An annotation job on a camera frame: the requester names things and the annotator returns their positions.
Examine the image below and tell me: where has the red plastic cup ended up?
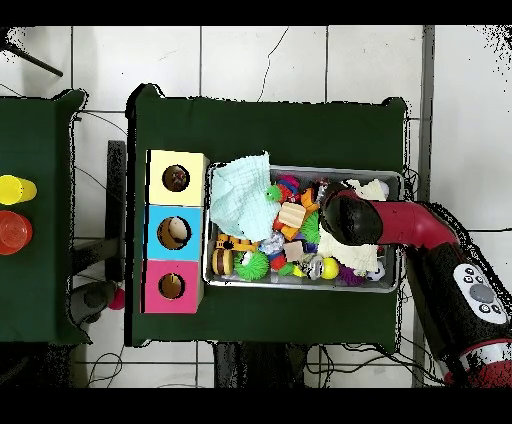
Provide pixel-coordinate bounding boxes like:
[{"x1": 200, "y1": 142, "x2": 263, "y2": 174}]
[{"x1": 0, "y1": 210, "x2": 34, "y2": 256}]

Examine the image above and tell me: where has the dark green side table cloth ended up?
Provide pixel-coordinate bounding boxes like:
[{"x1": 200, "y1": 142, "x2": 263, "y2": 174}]
[{"x1": 0, "y1": 88, "x2": 93, "y2": 347}]

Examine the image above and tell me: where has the cream muslin cloth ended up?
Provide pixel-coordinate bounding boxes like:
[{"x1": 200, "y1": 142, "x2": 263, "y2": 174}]
[{"x1": 317, "y1": 177, "x2": 390, "y2": 277}]

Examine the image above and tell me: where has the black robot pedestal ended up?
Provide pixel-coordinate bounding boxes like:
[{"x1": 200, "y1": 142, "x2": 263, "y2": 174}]
[{"x1": 213, "y1": 341, "x2": 307, "y2": 388}]

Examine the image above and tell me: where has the ridged wooden block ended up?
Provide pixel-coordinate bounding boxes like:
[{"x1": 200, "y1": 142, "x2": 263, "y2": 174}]
[{"x1": 277, "y1": 201, "x2": 308, "y2": 230}]

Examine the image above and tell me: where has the black padded upright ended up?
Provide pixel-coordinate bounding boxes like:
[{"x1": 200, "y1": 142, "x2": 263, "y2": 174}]
[{"x1": 104, "y1": 139, "x2": 128, "y2": 283}]

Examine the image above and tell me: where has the small orange basketball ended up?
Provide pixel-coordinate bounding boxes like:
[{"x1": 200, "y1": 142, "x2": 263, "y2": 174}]
[{"x1": 299, "y1": 187, "x2": 321, "y2": 215}]

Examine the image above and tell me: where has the wooden box with three holes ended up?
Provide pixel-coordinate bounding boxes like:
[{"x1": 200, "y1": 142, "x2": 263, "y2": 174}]
[{"x1": 141, "y1": 149, "x2": 210, "y2": 315}]

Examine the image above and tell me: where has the green spiky ball with eyes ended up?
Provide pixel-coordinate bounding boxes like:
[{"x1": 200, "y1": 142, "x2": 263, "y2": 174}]
[{"x1": 232, "y1": 250, "x2": 271, "y2": 281}]

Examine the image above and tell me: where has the wooden striped burger toy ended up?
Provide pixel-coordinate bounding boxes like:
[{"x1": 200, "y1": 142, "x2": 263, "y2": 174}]
[{"x1": 210, "y1": 247, "x2": 234, "y2": 276}]

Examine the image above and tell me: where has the clear mesh bin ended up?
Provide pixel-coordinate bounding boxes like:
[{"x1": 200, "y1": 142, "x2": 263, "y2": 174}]
[{"x1": 201, "y1": 161, "x2": 402, "y2": 294}]

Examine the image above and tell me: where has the yellow ball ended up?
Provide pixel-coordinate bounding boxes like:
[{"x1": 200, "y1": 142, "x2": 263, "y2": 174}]
[{"x1": 320, "y1": 256, "x2": 341, "y2": 280}]

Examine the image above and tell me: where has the mint green muslin cloth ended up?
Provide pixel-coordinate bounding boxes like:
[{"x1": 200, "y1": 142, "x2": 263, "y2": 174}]
[{"x1": 208, "y1": 150, "x2": 283, "y2": 244}]

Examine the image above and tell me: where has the clear glitter ball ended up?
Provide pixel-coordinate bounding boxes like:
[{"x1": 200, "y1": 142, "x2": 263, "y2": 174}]
[{"x1": 257, "y1": 230, "x2": 286, "y2": 257}]

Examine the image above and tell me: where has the black tripod leg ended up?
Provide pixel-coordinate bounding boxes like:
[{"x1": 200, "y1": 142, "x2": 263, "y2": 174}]
[{"x1": 0, "y1": 37, "x2": 64, "y2": 78}]

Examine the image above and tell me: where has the yellow plastic cup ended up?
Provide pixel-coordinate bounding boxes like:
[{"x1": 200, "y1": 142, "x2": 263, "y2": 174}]
[{"x1": 0, "y1": 174, "x2": 38, "y2": 206}]

